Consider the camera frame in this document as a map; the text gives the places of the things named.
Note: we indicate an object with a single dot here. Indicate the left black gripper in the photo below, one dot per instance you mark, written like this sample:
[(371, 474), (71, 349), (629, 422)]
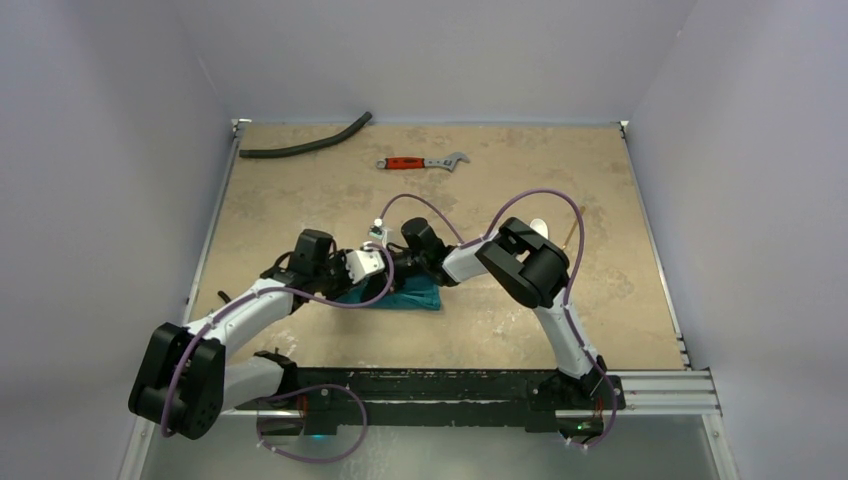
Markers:
[(339, 260)]

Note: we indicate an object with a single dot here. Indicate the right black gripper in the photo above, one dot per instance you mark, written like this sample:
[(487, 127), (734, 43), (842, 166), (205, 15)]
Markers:
[(400, 266)]

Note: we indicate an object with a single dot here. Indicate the teal cloth napkin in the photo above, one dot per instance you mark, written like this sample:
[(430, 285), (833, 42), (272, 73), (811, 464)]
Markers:
[(417, 292)]

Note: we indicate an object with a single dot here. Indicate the gold metal spoon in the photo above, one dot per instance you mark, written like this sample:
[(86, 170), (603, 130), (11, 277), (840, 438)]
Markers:
[(574, 228)]

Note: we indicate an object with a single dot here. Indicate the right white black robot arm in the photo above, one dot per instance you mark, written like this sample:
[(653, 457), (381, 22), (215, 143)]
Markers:
[(530, 269)]

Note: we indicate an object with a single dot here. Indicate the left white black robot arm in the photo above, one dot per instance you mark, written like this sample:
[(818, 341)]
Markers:
[(185, 380)]

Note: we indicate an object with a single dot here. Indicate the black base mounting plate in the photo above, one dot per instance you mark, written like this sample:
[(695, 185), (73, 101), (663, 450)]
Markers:
[(536, 400)]

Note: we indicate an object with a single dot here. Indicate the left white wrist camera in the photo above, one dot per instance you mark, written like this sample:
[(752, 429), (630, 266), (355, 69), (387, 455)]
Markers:
[(363, 264)]

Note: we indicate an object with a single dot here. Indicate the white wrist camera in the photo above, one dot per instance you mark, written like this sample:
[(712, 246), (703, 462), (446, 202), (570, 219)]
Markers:
[(363, 264), (380, 231)]

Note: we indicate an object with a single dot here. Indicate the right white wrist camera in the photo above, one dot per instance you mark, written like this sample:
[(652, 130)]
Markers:
[(380, 231)]

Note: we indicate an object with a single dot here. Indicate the red handled adjustable wrench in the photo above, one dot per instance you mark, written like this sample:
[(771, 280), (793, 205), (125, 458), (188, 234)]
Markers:
[(449, 162)]

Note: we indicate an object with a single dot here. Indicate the aluminium rail frame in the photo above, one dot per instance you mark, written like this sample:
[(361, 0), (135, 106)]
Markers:
[(652, 392)]

